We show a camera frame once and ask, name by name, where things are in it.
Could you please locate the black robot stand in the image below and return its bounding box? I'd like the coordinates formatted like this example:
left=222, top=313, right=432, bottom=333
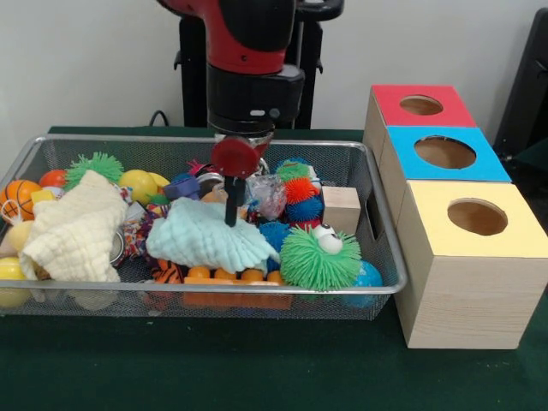
left=173, top=0, right=346, bottom=129

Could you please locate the dark green side table cloth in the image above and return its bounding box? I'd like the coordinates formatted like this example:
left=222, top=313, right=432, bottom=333
left=513, top=139, right=548, bottom=198

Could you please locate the bottle with blue label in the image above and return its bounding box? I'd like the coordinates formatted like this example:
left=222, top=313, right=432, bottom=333
left=247, top=173, right=287, bottom=222

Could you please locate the orange toy brick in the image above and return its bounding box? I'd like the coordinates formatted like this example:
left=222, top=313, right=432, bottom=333
left=183, top=265, right=295, bottom=310

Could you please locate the cream waffle cloth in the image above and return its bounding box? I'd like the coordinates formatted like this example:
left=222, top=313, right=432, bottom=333
left=19, top=170, right=129, bottom=283

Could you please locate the multicolour puffer caterpillar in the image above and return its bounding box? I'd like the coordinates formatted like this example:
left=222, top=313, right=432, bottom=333
left=273, top=158, right=325, bottom=230

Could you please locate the shallow clear mesh bin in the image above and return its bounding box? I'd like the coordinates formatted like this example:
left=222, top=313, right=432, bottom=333
left=0, top=133, right=408, bottom=322

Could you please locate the small orange basketball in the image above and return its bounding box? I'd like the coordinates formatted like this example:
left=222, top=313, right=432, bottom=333
left=0, top=179, right=44, bottom=222

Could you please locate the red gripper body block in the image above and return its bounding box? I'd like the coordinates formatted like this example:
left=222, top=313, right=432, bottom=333
left=211, top=137, right=258, bottom=180

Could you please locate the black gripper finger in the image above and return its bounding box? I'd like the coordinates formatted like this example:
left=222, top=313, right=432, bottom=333
left=224, top=176, right=247, bottom=227

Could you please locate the small green puffer ball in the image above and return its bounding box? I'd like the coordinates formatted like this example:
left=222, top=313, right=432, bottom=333
left=63, top=152, right=125, bottom=192

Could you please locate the wooden box with three holes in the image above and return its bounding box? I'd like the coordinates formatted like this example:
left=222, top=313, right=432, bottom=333
left=362, top=84, right=548, bottom=350

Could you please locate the wooden cube block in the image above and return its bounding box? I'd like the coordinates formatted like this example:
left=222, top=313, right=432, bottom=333
left=321, top=186, right=363, bottom=235

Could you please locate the light blue waffle cloth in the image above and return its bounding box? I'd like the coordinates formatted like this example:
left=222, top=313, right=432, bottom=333
left=145, top=196, right=282, bottom=275

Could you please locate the yellow ball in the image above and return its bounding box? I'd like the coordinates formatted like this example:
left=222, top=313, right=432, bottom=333
left=118, top=170, right=158, bottom=205

